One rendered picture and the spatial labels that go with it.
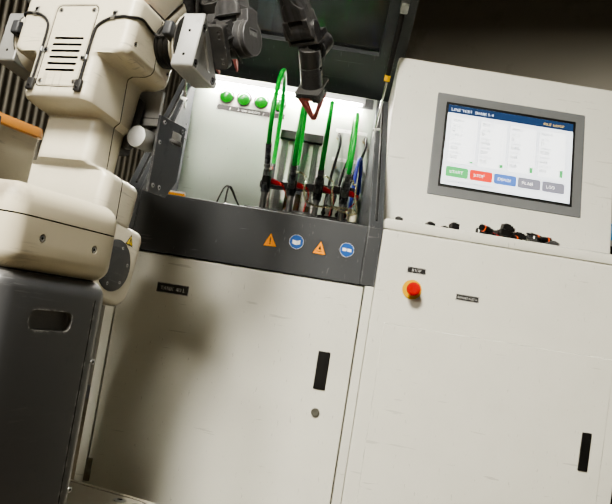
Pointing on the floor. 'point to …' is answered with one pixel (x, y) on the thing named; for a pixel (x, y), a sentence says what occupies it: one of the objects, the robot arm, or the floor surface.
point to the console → (491, 325)
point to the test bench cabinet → (345, 404)
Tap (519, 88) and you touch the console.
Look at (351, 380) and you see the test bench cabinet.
